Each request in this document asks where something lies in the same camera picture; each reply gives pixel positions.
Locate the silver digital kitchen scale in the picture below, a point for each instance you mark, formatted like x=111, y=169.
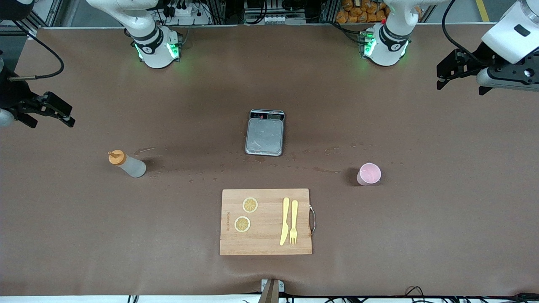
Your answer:
x=264, y=136

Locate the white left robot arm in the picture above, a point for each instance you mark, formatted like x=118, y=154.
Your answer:
x=385, y=52

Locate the brown camera post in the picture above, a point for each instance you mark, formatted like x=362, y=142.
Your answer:
x=269, y=294

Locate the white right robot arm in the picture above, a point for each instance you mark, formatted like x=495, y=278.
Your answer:
x=156, y=54

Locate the brown table mat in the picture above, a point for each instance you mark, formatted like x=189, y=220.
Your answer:
x=84, y=231

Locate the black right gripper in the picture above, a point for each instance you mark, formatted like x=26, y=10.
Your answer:
x=12, y=95

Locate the pink plastic cup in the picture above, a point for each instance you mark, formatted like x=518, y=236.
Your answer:
x=369, y=174

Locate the pile of orange snack bags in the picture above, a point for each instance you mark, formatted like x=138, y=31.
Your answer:
x=358, y=12

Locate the yellow plastic knife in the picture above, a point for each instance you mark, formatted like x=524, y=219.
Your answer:
x=285, y=223

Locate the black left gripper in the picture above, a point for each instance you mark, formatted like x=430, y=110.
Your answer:
x=477, y=59

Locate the yellow plastic fork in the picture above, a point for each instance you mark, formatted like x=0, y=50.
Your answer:
x=294, y=219

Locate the grey metal bracket plate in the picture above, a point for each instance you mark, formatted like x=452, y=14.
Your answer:
x=281, y=287

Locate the wooden cutting board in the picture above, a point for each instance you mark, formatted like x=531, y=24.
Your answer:
x=265, y=242

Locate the sauce bottle with orange cap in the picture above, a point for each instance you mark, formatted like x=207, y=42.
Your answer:
x=132, y=167

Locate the white terminal block row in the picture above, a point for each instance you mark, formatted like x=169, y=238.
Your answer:
x=278, y=19

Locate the lemon slice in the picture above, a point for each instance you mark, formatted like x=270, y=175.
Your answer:
x=250, y=205
x=242, y=224

